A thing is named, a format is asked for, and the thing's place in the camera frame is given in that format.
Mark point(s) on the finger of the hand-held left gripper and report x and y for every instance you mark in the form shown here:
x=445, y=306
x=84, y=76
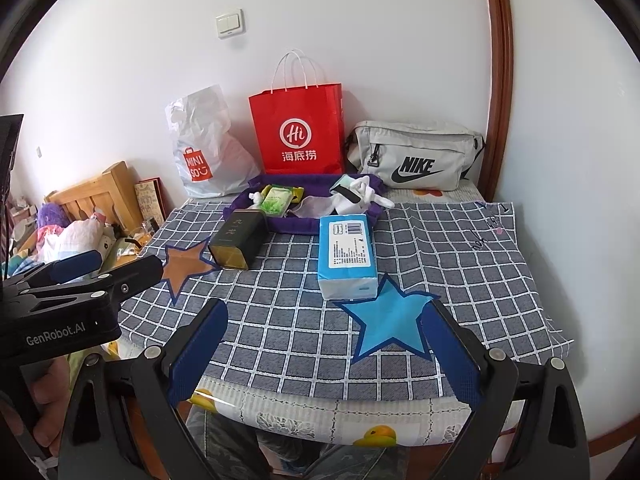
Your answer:
x=75, y=266
x=135, y=277

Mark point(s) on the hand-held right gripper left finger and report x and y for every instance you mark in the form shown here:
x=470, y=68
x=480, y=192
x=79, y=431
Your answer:
x=197, y=350

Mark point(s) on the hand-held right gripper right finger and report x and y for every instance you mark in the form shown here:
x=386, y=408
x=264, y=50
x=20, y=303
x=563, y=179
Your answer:
x=450, y=355

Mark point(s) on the blue tissue pack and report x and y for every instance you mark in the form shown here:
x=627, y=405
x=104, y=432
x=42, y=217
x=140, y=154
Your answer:
x=347, y=270

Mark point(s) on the white knotted cloth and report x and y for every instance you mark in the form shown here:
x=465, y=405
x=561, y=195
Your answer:
x=255, y=200

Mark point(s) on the green wipes packet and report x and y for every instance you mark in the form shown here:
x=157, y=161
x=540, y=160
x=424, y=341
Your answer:
x=275, y=200

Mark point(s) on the purple fabric storage tray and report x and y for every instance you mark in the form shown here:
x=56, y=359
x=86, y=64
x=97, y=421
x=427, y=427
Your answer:
x=300, y=226

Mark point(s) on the white cotton gloves pair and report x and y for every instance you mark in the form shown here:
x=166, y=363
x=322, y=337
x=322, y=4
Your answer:
x=372, y=191

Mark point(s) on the black strip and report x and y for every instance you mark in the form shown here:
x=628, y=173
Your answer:
x=350, y=196

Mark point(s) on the light green cloth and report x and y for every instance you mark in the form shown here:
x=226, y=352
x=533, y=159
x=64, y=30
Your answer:
x=342, y=181

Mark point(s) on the person's left hand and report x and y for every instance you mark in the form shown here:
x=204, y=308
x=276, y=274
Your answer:
x=52, y=390

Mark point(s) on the amber cup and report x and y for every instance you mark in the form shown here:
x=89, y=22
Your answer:
x=140, y=237

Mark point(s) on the purple plush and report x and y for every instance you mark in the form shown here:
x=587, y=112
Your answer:
x=50, y=215

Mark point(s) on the wooden headboard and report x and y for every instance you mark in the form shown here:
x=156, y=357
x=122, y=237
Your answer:
x=100, y=195

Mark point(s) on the framed picture book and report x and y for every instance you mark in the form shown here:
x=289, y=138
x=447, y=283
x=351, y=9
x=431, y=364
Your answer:
x=150, y=200

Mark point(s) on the person's camouflage pants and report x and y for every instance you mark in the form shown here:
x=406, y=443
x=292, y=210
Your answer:
x=225, y=440

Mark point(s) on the grey plaid blanket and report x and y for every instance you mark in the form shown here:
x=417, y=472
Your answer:
x=300, y=335

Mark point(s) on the dark tea tin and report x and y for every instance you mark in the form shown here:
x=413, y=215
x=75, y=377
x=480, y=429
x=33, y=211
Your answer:
x=235, y=235

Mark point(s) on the white plastic shopping bag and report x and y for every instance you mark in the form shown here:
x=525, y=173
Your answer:
x=215, y=150

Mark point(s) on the grey waist bag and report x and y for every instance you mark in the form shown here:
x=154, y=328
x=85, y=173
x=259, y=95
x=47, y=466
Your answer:
x=400, y=145

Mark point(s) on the red paper bag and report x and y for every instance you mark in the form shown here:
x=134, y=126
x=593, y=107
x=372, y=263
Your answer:
x=300, y=110

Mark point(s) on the white light switch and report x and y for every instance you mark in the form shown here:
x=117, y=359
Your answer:
x=230, y=24

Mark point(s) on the brown wooden door frame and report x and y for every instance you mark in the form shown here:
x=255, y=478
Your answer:
x=500, y=60

